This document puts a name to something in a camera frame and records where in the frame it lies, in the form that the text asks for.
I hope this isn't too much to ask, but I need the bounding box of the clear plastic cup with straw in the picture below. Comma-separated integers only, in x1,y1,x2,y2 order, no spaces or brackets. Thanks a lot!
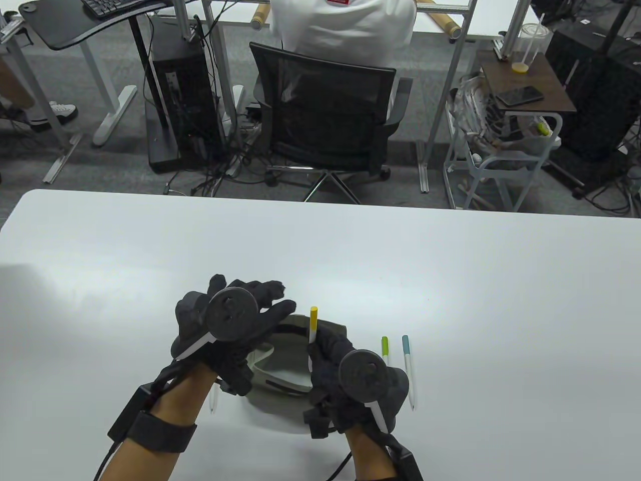
511,14,554,74

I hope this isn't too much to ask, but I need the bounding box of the blue capped white twist pen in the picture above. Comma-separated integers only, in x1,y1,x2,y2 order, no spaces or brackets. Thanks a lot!
402,335,416,411

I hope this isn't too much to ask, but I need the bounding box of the black computer tower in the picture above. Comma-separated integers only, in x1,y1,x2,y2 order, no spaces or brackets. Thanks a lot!
145,17,227,174

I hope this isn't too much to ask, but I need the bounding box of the black mesh office chair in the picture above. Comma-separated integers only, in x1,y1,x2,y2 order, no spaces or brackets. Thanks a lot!
249,42,414,204

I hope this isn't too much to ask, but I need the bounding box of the white sneaker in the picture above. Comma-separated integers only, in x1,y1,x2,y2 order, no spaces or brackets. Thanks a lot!
28,102,78,133

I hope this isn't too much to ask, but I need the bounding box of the black keyboard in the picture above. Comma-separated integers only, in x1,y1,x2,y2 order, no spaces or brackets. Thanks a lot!
80,0,168,19

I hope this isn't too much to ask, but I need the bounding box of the person's right forearm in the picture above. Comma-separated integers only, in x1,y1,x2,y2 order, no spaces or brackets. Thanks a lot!
343,428,424,481

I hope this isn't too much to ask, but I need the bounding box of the person's right hand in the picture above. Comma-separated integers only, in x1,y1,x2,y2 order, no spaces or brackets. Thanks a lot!
303,326,410,440

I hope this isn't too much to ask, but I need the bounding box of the brown top side table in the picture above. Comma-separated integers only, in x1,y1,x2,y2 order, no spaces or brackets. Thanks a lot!
443,50,577,211

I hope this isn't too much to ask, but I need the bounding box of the black wrist strap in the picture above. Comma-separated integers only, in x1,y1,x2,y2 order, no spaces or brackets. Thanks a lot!
133,411,197,453

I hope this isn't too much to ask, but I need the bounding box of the black sensor module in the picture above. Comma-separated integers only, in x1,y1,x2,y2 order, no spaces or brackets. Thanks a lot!
108,383,153,441
386,436,425,481

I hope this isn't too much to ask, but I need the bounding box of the black tracking controller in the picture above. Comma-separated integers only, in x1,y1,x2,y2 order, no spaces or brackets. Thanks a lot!
170,287,260,360
338,349,410,434

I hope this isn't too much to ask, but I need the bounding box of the large black equipment case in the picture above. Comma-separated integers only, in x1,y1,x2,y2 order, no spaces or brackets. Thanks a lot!
545,23,641,163

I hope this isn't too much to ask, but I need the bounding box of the black curved desk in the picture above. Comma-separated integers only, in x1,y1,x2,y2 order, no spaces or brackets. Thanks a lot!
19,0,173,147

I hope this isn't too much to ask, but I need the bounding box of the person's left hand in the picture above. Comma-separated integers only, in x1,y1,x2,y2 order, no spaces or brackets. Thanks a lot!
170,274,297,396

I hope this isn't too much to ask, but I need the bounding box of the green fabric pencil case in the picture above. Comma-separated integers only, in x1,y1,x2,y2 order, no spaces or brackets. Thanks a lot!
245,315,350,434

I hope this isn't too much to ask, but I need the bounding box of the yellow capped white twist pen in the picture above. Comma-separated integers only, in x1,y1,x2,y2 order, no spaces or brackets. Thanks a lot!
306,306,319,359

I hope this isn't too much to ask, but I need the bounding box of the clear plastic bag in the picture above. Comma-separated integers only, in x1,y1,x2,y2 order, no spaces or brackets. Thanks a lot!
447,74,561,163

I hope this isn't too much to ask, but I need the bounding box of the black smartphone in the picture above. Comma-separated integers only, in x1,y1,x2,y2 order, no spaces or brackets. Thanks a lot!
495,86,545,107

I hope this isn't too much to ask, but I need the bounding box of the black cable bundle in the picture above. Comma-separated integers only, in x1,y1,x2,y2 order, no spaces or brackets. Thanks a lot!
165,100,281,196

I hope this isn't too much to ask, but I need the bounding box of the aluminium frame post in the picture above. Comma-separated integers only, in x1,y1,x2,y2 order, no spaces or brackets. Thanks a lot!
172,0,201,43
493,0,532,61

